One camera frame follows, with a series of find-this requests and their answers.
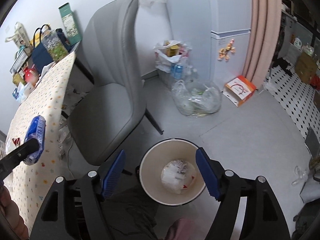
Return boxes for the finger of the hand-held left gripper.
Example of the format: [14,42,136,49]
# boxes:
[0,140,40,180]

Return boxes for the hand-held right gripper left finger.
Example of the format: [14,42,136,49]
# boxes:
[29,149,127,240]

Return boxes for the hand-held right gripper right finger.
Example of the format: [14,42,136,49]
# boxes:
[195,147,292,240]

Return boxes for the blue plastic wrapper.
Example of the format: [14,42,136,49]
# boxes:
[24,115,47,166]

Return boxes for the white trash bin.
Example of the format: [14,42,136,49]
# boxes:
[136,138,208,207]

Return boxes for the person's left hand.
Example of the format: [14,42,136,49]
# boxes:
[0,186,28,240]

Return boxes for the dark trousers leg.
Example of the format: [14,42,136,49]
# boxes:
[106,184,173,240]

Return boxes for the blue white tissue pack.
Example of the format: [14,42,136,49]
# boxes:
[12,82,34,102]

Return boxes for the pink cloth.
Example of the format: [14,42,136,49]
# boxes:
[167,217,193,240]

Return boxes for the floral tablecloth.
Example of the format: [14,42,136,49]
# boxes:
[4,52,77,233]

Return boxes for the glass jar of greens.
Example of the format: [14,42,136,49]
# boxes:
[12,72,26,86]

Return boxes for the clear plastic bag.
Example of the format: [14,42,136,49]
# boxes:
[171,80,223,117]

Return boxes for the red teapot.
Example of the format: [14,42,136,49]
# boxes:
[23,65,40,84]

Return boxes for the folded paper sheets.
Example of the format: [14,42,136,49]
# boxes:
[40,62,59,77]

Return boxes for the orange white cardboard box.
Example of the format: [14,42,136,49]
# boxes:
[223,75,257,108]

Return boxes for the clear glass item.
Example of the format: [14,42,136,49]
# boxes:
[291,165,308,186]

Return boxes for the navy lunch bag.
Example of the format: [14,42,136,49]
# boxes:
[31,24,72,72]

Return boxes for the black table leg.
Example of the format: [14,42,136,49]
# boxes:
[72,57,95,85]

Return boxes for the blue labelled bottle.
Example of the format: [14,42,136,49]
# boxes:
[174,64,184,80]

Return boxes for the plastic bottle with green leaves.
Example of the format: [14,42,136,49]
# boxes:
[41,29,69,63]

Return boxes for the yellow packet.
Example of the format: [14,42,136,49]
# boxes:
[30,30,44,47]

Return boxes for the white paper bag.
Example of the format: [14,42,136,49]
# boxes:
[5,22,31,49]

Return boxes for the full white plastic bag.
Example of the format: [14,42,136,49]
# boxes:
[154,39,198,86]

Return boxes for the grey upholstered chair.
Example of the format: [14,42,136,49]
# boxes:
[67,0,164,175]

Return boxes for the yellow pink magnet figures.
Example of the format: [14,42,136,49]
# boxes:
[217,39,237,61]

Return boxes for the yellow carton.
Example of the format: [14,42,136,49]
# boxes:
[165,42,183,58]

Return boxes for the black cloth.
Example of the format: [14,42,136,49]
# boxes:
[272,57,293,77]

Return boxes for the tall green box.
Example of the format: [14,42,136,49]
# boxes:
[58,2,83,45]

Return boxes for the brown cardboard box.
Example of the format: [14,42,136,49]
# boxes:
[295,52,318,83]

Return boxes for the pink curtain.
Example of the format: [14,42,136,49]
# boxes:
[241,0,283,84]

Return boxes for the white refrigerator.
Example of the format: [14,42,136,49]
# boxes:
[165,0,252,87]

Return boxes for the black wire basket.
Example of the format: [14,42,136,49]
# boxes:
[10,46,33,73]

